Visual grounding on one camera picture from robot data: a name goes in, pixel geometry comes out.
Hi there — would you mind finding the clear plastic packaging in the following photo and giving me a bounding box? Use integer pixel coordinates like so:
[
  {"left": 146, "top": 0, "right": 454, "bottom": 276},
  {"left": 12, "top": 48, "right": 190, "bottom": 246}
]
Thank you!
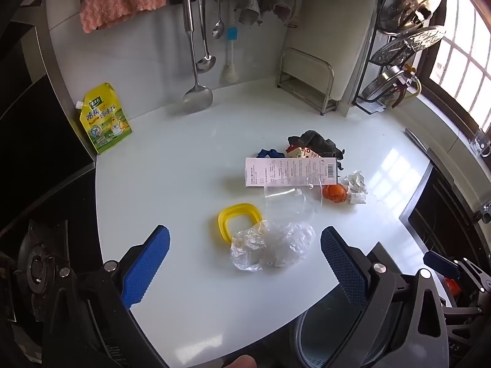
[{"left": 263, "top": 182, "right": 327, "bottom": 219}]

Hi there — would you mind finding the orange peel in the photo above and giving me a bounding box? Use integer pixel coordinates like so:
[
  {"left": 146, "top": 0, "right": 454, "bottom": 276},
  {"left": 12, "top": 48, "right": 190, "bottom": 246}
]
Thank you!
[{"left": 322, "top": 184, "right": 348, "bottom": 204}]

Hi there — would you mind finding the steel ladle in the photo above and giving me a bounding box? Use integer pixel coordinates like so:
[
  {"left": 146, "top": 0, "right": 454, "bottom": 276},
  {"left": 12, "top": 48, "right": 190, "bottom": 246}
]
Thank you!
[{"left": 195, "top": 0, "right": 217, "bottom": 74}]

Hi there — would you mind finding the steel spoon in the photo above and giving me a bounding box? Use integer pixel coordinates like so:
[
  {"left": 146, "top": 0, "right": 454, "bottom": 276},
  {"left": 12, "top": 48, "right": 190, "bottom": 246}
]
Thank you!
[{"left": 212, "top": 0, "right": 225, "bottom": 40}]

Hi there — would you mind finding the white cutting board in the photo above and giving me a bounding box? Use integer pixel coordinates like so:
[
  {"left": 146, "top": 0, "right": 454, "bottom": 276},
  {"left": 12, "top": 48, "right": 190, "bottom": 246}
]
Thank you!
[{"left": 286, "top": 0, "right": 378, "bottom": 117}]

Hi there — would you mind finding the blue bottle brush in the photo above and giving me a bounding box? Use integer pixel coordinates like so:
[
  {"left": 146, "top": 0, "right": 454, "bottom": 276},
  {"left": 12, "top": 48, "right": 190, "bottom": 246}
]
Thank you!
[{"left": 223, "top": 27, "right": 238, "bottom": 83}]

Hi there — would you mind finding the red and white snack packet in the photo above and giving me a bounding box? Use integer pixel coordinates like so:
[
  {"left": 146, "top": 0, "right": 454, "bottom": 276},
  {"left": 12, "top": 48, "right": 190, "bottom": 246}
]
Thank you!
[{"left": 286, "top": 144, "right": 323, "bottom": 159}]

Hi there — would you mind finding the pink packaging card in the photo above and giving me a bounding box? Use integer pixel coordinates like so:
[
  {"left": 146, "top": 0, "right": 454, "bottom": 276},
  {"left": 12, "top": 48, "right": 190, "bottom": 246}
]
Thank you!
[{"left": 245, "top": 156, "right": 338, "bottom": 188}]

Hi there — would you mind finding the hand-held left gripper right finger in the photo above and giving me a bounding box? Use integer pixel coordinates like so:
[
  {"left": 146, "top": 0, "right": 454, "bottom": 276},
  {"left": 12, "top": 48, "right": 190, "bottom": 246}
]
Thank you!
[{"left": 320, "top": 226, "right": 450, "bottom": 368}]

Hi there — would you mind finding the steel cutting board stand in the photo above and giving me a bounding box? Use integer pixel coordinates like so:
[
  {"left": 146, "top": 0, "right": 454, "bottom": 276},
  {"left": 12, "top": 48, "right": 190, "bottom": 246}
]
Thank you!
[{"left": 276, "top": 48, "right": 338, "bottom": 116}]

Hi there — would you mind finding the gas valve with yellow hose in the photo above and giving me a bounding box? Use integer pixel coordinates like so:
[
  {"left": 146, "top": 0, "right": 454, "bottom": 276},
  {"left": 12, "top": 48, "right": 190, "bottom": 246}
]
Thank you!
[{"left": 387, "top": 65, "right": 423, "bottom": 108}]

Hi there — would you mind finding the person's left hand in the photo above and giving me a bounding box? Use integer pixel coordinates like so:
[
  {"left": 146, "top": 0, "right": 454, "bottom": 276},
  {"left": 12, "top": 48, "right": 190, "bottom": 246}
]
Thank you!
[{"left": 222, "top": 355, "right": 257, "bottom": 368}]

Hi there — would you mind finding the steel spatula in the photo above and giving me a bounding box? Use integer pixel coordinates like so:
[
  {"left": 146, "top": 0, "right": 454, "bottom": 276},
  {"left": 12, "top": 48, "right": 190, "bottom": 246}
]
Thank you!
[{"left": 181, "top": 0, "right": 214, "bottom": 115}]

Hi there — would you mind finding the clear plastic bag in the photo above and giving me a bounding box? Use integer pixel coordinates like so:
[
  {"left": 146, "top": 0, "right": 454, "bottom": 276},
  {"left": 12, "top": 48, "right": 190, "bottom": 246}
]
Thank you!
[{"left": 229, "top": 220, "right": 317, "bottom": 273}]

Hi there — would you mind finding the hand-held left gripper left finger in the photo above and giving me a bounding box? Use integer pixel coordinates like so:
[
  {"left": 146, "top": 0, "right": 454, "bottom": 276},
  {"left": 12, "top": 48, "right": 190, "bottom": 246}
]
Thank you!
[{"left": 42, "top": 224, "right": 171, "bottom": 368}]

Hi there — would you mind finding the pot lid with brown handle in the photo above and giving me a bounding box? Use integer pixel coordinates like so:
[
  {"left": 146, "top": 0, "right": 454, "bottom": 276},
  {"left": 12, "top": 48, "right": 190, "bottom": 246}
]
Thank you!
[{"left": 361, "top": 65, "right": 413, "bottom": 104}]

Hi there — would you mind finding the pink dishcloth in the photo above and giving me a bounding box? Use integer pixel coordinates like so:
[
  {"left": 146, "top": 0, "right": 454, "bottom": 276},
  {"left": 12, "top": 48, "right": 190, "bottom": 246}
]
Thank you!
[{"left": 79, "top": 0, "right": 167, "bottom": 34}]

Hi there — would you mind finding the black pot lid rack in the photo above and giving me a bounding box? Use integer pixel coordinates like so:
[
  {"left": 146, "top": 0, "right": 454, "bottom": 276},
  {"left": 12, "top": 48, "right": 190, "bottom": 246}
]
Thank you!
[{"left": 352, "top": 0, "right": 449, "bottom": 113}]

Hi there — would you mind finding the window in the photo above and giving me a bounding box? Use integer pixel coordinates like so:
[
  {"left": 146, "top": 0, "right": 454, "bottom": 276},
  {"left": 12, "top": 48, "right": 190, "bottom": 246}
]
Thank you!
[{"left": 430, "top": 0, "right": 491, "bottom": 131}]

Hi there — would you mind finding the black gas stove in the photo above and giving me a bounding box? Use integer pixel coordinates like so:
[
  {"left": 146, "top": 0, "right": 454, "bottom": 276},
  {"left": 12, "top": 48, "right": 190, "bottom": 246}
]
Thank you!
[{"left": 0, "top": 73, "right": 104, "bottom": 353}]

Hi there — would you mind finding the dark grey cloth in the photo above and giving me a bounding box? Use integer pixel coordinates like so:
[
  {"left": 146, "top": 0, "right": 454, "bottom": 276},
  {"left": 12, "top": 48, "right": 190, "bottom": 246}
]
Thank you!
[{"left": 288, "top": 130, "right": 346, "bottom": 171}]

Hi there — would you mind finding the grey perforated waste basket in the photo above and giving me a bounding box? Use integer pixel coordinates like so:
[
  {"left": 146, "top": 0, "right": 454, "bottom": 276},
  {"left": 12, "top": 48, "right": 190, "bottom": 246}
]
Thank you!
[{"left": 293, "top": 287, "right": 369, "bottom": 368}]

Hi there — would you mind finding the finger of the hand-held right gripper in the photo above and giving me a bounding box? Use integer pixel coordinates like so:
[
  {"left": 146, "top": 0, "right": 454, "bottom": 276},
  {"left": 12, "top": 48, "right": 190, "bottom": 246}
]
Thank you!
[
  {"left": 423, "top": 250, "right": 491, "bottom": 297},
  {"left": 443, "top": 302, "right": 491, "bottom": 341}
]

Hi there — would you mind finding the perforated steel steamer plate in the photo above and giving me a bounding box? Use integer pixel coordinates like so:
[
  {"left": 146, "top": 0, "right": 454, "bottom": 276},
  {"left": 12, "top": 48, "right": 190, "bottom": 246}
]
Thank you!
[{"left": 370, "top": 26, "right": 447, "bottom": 66}]

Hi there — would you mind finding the yellow seasoning pouch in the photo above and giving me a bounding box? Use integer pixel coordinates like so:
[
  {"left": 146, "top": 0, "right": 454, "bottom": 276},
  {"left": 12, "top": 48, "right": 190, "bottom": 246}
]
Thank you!
[{"left": 74, "top": 82, "right": 133, "bottom": 156}]

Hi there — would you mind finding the yellow plastic ring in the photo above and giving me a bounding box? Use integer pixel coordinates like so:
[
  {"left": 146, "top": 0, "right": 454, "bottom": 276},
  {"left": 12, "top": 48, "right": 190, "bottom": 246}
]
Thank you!
[{"left": 218, "top": 203, "right": 263, "bottom": 244}]

